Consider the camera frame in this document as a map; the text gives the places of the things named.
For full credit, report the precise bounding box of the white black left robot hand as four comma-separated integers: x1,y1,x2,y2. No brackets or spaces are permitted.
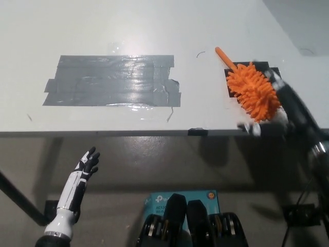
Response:
44,146,101,239

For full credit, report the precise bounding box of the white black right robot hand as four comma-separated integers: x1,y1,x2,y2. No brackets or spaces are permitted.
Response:
236,69,325,155

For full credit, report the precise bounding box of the orange microfibre duster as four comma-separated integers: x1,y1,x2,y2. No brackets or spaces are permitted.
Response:
215,46,282,124

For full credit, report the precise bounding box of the black table foot plate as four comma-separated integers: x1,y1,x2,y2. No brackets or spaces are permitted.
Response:
45,199,59,227
282,203,323,227

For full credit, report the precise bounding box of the black metal table leg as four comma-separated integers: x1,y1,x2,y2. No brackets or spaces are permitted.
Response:
0,170,49,227

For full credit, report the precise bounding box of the black tape square patch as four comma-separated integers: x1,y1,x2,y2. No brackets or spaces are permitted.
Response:
224,61,281,98

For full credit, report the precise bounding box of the teal router box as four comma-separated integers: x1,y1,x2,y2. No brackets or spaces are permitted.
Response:
143,190,220,228

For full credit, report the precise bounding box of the small black tape piece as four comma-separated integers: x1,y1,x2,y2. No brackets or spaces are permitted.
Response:
187,127,209,137

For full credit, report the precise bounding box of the grey duct tape patch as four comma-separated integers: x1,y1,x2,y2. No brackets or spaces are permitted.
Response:
42,55,182,108

